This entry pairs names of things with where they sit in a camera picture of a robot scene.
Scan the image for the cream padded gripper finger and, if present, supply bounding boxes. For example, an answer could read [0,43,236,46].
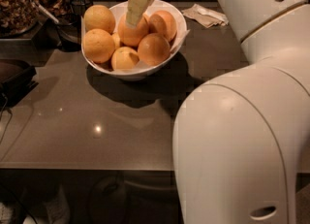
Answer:
[126,0,154,28]

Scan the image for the orange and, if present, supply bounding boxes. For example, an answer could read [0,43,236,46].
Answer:
[82,29,115,64]
[111,47,140,70]
[117,15,149,47]
[138,33,171,66]
[148,11,177,43]
[83,5,116,34]

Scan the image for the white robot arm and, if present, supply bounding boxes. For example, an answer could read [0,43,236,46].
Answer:
[172,0,310,224]

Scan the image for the white ceramic bowl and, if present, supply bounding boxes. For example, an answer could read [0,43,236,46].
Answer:
[81,0,189,81]

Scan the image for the crumpled paper napkin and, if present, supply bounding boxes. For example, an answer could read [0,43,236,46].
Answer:
[181,4,229,28]

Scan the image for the glass jar of nuts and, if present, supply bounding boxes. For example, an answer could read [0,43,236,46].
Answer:
[0,0,38,38]

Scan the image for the dark tray at left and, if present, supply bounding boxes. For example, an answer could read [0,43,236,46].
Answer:
[0,59,37,107]

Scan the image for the white sneaker on floor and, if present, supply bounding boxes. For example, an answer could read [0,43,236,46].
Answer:
[26,184,71,224]

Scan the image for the black wire holder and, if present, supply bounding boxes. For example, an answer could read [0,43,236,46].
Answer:
[56,0,93,52]

